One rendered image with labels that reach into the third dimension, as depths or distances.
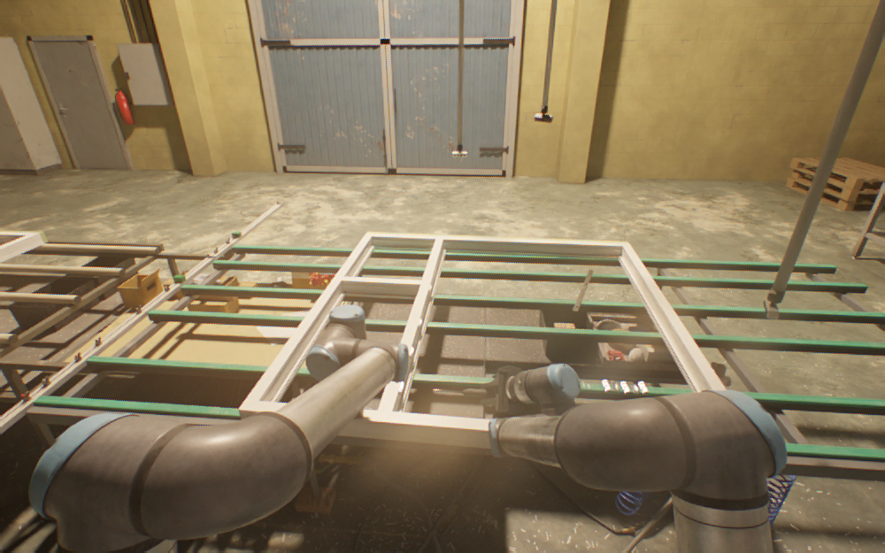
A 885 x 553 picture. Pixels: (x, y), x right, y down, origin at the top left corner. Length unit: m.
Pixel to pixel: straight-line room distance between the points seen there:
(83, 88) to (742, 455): 9.93
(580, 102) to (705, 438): 6.77
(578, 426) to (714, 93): 7.75
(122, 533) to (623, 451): 0.57
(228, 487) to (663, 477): 0.50
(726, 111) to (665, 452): 7.88
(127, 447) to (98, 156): 9.73
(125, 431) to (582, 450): 0.55
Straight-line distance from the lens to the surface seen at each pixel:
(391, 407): 1.41
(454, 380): 1.60
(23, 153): 10.45
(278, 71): 8.11
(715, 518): 0.72
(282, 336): 2.34
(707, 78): 8.18
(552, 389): 1.20
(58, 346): 2.86
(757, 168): 8.83
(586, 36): 7.23
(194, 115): 8.51
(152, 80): 8.99
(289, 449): 0.59
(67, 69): 10.13
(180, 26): 8.41
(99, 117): 9.99
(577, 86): 7.24
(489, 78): 7.43
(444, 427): 1.35
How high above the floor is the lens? 1.89
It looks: 27 degrees down
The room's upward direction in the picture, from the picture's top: straight up
